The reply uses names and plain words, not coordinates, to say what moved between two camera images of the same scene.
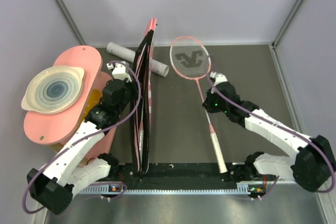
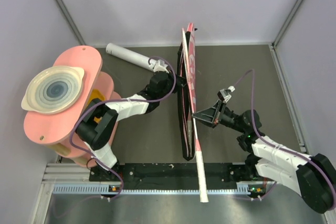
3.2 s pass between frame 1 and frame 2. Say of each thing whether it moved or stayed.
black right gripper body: moved
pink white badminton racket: moved
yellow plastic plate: stayed
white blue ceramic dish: stayed
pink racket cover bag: moved
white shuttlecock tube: stayed
